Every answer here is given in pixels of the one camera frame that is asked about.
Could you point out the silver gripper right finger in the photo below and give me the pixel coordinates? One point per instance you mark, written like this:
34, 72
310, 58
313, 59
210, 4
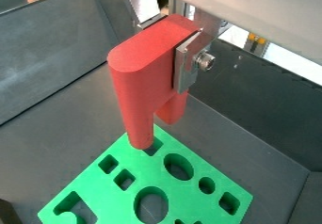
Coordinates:
191, 55

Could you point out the red square-circle peg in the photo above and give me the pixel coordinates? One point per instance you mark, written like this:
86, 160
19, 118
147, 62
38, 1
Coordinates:
142, 70

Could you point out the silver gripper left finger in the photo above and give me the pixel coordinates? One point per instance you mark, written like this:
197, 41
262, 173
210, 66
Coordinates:
145, 12

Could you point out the green shape-sorting board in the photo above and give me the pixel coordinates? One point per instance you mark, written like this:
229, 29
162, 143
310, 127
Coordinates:
106, 192

